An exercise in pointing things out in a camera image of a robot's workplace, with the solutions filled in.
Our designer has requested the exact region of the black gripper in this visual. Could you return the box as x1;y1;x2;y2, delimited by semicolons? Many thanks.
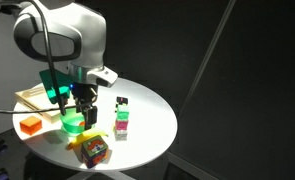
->
70;83;99;130

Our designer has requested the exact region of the soft multicoloured printed cube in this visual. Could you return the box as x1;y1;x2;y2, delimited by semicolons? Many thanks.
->
81;134;109;169

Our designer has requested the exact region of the orange rectangular block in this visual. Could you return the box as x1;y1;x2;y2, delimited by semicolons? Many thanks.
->
19;115;43;136

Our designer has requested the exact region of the wooden slatted tray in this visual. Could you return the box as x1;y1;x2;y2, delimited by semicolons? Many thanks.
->
14;83;67;124

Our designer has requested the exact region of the green cup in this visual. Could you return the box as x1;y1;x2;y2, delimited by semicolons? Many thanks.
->
60;108;88;135

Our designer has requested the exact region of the yellow toy banana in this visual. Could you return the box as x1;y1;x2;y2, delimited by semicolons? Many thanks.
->
65;130;109;151

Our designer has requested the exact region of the pink cube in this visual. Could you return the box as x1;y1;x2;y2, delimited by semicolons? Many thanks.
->
114;119;130;132

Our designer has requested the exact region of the green cube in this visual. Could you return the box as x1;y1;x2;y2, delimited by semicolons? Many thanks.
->
116;104;130;122

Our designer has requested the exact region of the black patterned cube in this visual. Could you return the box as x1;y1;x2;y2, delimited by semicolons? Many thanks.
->
115;96;129;108

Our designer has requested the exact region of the white grey cube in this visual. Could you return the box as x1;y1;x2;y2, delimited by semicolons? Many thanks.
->
113;128;129;142

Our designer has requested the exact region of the white table base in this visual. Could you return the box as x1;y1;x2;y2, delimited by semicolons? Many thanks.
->
66;169;135;180

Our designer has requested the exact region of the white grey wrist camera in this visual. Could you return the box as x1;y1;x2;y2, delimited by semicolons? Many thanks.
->
88;65;119;89

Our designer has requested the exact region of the green camera mount plate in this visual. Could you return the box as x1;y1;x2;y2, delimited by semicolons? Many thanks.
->
39;69;71;105

